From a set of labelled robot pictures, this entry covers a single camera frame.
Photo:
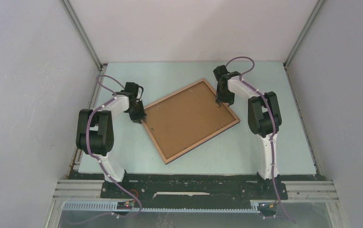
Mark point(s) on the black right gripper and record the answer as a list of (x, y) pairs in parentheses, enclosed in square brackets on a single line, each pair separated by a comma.
[(219, 99)]

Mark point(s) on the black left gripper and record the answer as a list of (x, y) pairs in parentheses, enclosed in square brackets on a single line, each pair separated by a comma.
[(137, 118)]

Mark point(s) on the brown frame backing board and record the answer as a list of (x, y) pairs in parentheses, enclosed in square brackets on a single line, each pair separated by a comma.
[(191, 121)]

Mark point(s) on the wooden picture frame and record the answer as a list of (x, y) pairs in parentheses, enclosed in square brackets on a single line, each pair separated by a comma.
[(191, 121)]

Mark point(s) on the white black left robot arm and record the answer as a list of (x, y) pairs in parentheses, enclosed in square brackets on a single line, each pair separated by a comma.
[(95, 130)]

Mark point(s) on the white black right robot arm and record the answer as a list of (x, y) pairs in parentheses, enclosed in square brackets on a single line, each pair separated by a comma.
[(264, 117)]

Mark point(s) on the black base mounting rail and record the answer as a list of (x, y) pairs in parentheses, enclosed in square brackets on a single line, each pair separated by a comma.
[(183, 191)]

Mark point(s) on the aluminium extrusion base frame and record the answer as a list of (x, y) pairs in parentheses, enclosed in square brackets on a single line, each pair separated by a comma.
[(84, 193)]

